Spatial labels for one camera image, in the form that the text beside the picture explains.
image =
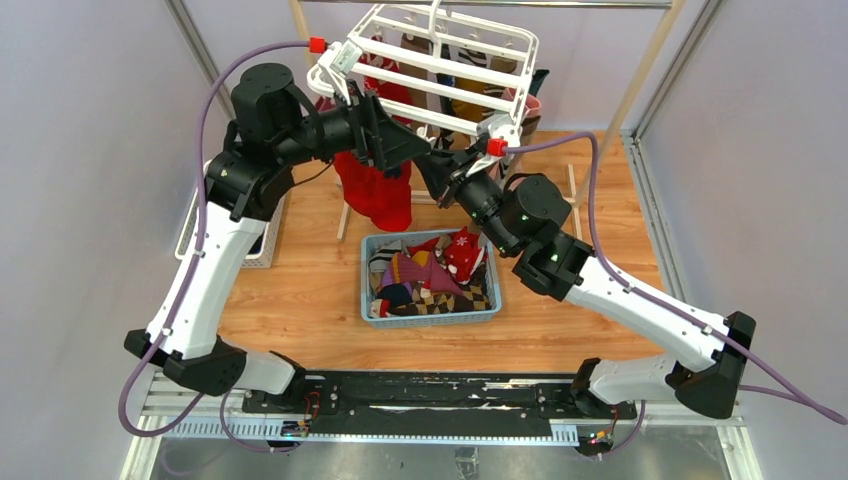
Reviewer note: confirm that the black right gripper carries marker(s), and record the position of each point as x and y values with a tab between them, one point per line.
438	169

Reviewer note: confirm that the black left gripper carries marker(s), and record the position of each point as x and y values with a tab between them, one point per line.
379	140

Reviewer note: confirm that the red animal face sock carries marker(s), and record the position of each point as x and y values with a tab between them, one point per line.
391	208

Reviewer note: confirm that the white plastic sock hanger frame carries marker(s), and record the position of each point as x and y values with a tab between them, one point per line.
492	62

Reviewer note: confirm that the red beige christmas sock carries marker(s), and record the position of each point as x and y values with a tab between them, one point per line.
358	182

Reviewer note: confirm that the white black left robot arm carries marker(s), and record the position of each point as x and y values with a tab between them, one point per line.
276	128

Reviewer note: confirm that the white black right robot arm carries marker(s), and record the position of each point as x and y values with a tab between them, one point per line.
702	363

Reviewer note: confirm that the black blue hanging sock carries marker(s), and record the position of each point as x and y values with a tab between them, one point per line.
446	136

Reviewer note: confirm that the red snowflake hanging sock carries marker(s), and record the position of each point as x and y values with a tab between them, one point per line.
383	88

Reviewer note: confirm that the pink green hanging sock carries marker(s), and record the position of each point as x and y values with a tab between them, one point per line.
531	116

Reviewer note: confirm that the blue plastic laundry basket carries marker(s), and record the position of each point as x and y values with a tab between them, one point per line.
429	278

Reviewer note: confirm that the white perforated side basket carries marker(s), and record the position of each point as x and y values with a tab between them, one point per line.
220	245

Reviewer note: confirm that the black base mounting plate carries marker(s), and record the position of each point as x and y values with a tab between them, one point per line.
433	404

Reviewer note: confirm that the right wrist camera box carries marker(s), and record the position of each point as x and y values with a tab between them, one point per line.
496	133

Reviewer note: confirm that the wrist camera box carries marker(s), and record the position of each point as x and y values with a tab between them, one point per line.
496	133
336	63

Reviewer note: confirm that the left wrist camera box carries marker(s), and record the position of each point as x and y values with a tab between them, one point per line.
336	63

